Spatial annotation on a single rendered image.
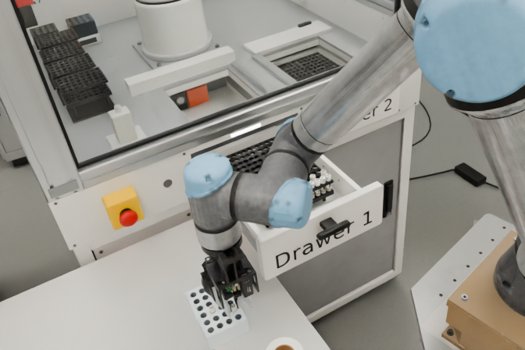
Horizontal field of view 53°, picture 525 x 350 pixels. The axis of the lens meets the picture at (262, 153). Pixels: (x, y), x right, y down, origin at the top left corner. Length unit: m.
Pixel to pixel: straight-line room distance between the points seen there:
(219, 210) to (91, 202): 0.49
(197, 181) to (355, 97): 0.26
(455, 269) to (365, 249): 0.71
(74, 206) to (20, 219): 1.60
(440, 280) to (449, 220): 1.25
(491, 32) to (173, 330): 0.83
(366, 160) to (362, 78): 0.86
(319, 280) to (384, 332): 0.33
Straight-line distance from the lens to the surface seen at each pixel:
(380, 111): 1.48
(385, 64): 0.73
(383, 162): 1.65
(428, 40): 0.54
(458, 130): 2.94
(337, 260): 1.80
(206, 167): 0.79
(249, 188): 0.78
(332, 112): 0.78
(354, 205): 1.08
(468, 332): 1.03
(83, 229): 1.26
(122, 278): 1.24
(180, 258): 1.24
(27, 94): 1.08
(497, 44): 0.53
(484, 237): 1.27
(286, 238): 1.02
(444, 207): 2.46
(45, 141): 1.13
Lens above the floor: 1.64
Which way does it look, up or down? 36 degrees down
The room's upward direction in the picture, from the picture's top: 7 degrees counter-clockwise
